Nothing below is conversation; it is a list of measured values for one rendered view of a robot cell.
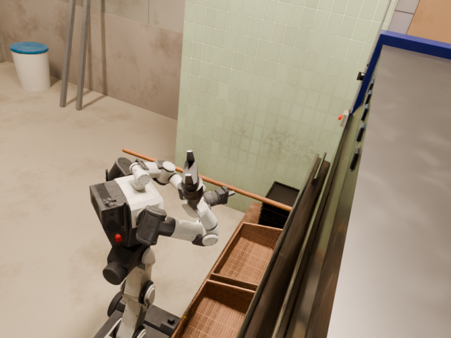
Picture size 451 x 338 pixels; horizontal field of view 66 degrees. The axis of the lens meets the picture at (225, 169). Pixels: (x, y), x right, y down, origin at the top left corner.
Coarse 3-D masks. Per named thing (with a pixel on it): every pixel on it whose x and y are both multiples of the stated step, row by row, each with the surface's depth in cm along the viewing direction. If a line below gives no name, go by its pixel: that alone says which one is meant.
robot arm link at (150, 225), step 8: (144, 216) 152; (152, 216) 150; (144, 224) 151; (152, 224) 150; (160, 224) 152; (168, 224) 154; (144, 232) 150; (152, 232) 150; (160, 232) 153; (168, 232) 154; (152, 240) 151
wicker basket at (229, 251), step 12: (240, 228) 251; (252, 228) 255; (264, 228) 250; (276, 228) 246; (240, 240) 261; (252, 240) 261; (264, 240) 256; (276, 240) 251; (228, 252) 241; (240, 252) 251; (264, 252) 253; (216, 264) 220; (228, 264) 240; (240, 264) 241; (252, 264) 242; (264, 264) 244; (216, 276) 213; (228, 276) 231; (240, 276) 232; (252, 276) 234; (252, 288) 204
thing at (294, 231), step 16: (320, 160) 211; (320, 176) 197; (304, 192) 180; (304, 208) 170; (304, 224) 161; (288, 240) 149; (288, 256) 142; (272, 272) 133; (288, 272) 136; (272, 288) 128; (272, 304) 122; (256, 320) 116; (272, 320) 117; (256, 336) 111
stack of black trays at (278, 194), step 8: (272, 184) 271; (280, 184) 273; (272, 192) 264; (280, 192) 265; (288, 192) 267; (296, 192) 268; (272, 200) 256; (280, 200) 257; (288, 200) 259; (264, 208) 256; (272, 208) 254; (264, 216) 260; (272, 216) 257; (280, 216) 255; (288, 216) 252; (264, 224) 265; (272, 224) 261; (280, 224) 258
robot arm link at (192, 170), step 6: (186, 162) 135; (192, 162) 136; (186, 168) 133; (192, 168) 134; (192, 174) 132; (198, 180) 137; (186, 186) 130; (192, 186) 129; (198, 186) 138; (186, 192) 138; (192, 192) 137; (198, 192) 139
